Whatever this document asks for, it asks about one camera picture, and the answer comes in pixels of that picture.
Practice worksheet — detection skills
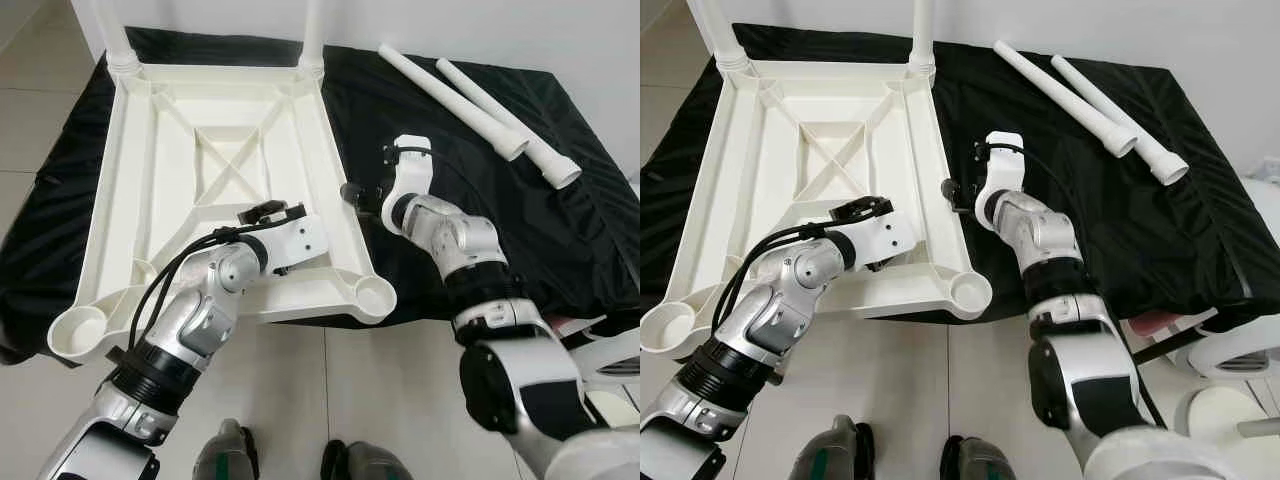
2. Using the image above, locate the white plastic children table top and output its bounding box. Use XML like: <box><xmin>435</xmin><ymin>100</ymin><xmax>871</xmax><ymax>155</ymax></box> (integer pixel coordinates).
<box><xmin>47</xmin><ymin>55</ymin><xmax>399</xmax><ymax>363</ymax></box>
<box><xmin>640</xmin><ymin>55</ymin><xmax>993</xmax><ymax>361</ymax></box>

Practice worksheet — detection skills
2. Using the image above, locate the black cloth table cover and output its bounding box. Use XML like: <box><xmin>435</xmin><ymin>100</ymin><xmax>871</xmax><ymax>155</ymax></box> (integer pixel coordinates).
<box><xmin>640</xmin><ymin>22</ymin><xmax>1280</xmax><ymax>336</ymax></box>
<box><xmin>0</xmin><ymin>27</ymin><xmax>641</xmax><ymax>366</ymax></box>

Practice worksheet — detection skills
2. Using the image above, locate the grey left robot leg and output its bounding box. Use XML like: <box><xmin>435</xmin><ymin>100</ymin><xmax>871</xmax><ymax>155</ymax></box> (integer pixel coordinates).
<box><xmin>790</xmin><ymin>415</ymin><xmax>876</xmax><ymax>480</ymax></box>
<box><xmin>192</xmin><ymin>418</ymin><xmax>259</xmax><ymax>480</ymax></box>

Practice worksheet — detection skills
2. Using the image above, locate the black metal table leg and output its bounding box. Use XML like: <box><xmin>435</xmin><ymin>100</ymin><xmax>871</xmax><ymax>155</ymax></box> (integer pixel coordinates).
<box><xmin>1135</xmin><ymin>320</ymin><xmax>1231</xmax><ymax>366</ymax></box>
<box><xmin>560</xmin><ymin>330</ymin><xmax>641</xmax><ymax>361</ymax></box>

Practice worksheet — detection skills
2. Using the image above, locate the white dome-shaped appliance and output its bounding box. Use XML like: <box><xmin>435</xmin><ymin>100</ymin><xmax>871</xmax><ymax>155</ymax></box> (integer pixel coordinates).
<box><xmin>570</xmin><ymin>325</ymin><xmax>641</xmax><ymax>401</ymax></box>
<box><xmin>1165</xmin><ymin>315</ymin><xmax>1280</xmax><ymax>386</ymax></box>

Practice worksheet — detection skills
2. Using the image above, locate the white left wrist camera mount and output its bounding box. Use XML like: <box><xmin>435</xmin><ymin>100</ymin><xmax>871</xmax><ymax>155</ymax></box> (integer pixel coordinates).
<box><xmin>850</xmin><ymin>208</ymin><xmax>919</xmax><ymax>271</ymax></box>
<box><xmin>262</xmin><ymin>212</ymin><xmax>331</xmax><ymax>276</ymax></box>

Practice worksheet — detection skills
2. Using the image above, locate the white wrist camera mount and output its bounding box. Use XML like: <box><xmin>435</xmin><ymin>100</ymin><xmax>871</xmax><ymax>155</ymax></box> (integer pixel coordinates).
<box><xmin>380</xmin><ymin>135</ymin><xmax>433</xmax><ymax>229</ymax></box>
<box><xmin>975</xmin><ymin>130</ymin><xmax>1026</xmax><ymax>226</ymax></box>
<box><xmin>262</xmin><ymin>212</ymin><xmax>331</xmax><ymax>276</ymax></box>
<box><xmin>850</xmin><ymin>208</ymin><xmax>919</xmax><ymax>271</ymax></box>

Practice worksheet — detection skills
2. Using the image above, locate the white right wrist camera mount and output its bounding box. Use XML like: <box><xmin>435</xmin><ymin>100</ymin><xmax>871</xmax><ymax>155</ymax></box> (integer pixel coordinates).
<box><xmin>380</xmin><ymin>135</ymin><xmax>433</xmax><ymax>229</ymax></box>
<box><xmin>975</xmin><ymin>130</ymin><xmax>1026</xmax><ymax>226</ymax></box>

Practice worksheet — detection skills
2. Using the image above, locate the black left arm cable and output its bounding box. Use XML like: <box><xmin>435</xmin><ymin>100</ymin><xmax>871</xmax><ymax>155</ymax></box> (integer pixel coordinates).
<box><xmin>125</xmin><ymin>200</ymin><xmax>306</xmax><ymax>356</ymax></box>
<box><xmin>715</xmin><ymin>196</ymin><xmax>893</xmax><ymax>346</ymax></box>

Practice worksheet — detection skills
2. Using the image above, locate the white pedestal fan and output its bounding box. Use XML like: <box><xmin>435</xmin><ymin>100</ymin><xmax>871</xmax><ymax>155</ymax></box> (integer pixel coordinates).
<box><xmin>1175</xmin><ymin>385</ymin><xmax>1280</xmax><ymax>466</ymax></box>

